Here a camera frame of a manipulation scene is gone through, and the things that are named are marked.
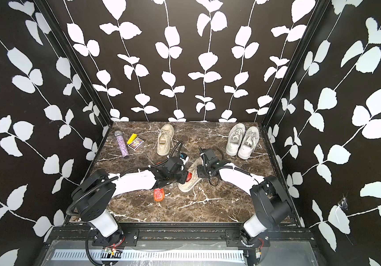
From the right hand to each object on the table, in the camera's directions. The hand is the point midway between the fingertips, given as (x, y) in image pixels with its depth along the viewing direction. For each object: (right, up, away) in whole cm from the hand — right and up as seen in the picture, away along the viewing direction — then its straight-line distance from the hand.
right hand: (198, 168), depth 90 cm
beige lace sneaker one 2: (-3, -4, -3) cm, 6 cm away
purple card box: (-41, +13, +18) cm, 47 cm away
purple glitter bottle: (-49, +13, +15) cm, 53 cm away
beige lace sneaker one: (-21, +20, +15) cm, 33 cm away
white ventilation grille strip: (-25, -34, -20) cm, 47 cm away
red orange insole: (-21, -13, -4) cm, 25 cm away
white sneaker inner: (+24, +20, +12) cm, 33 cm away
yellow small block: (-45, +19, +24) cm, 54 cm away
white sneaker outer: (+32, +14, +11) cm, 37 cm away
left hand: (-6, -1, -1) cm, 6 cm away
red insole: (-5, -3, -3) cm, 6 cm away
